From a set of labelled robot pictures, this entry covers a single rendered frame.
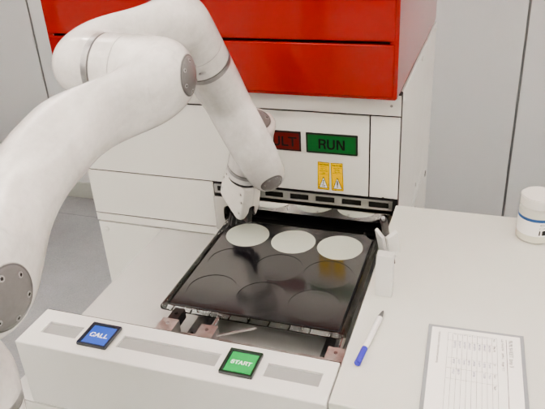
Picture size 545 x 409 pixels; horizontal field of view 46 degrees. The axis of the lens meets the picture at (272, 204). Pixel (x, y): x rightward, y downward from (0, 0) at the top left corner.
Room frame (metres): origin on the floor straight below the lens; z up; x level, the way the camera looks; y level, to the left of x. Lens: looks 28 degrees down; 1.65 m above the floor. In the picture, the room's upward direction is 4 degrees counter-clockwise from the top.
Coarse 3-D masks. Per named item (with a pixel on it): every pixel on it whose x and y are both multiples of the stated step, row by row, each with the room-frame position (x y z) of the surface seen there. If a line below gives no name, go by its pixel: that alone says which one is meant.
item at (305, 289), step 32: (224, 256) 1.19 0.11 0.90; (256, 256) 1.18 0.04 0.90; (288, 256) 1.17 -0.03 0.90; (320, 256) 1.16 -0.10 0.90; (192, 288) 1.08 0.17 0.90; (224, 288) 1.07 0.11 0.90; (256, 288) 1.06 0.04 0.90; (288, 288) 1.06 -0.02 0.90; (320, 288) 1.05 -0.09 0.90; (352, 288) 1.04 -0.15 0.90; (288, 320) 0.95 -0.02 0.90; (320, 320) 0.95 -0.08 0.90
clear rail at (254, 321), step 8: (168, 304) 1.02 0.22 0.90; (176, 304) 1.02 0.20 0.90; (192, 312) 1.00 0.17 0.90; (200, 312) 0.99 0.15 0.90; (208, 312) 0.99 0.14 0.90; (216, 312) 0.99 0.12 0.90; (224, 312) 0.99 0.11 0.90; (224, 320) 0.98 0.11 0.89; (232, 320) 0.97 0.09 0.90; (240, 320) 0.96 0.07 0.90; (248, 320) 0.96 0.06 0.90; (256, 320) 0.96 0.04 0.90; (264, 320) 0.95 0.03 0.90; (272, 328) 0.94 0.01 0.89; (280, 328) 0.94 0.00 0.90; (288, 328) 0.93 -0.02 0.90; (296, 328) 0.93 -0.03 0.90; (304, 328) 0.92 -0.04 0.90; (312, 328) 0.92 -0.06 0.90; (320, 336) 0.91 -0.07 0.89; (328, 336) 0.90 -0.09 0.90; (336, 336) 0.90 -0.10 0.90; (344, 336) 0.90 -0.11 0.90
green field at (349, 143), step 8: (312, 136) 1.33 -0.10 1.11; (320, 136) 1.32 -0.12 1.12; (328, 136) 1.31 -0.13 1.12; (336, 136) 1.31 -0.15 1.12; (312, 144) 1.33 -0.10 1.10; (320, 144) 1.32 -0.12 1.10; (328, 144) 1.31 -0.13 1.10; (336, 144) 1.31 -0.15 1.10; (344, 144) 1.30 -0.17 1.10; (352, 144) 1.29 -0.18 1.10; (328, 152) 1.31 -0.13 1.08; (336, 152) 1.31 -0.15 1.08; (344, 152) 1.30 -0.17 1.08; (352, 152) 1.29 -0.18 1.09
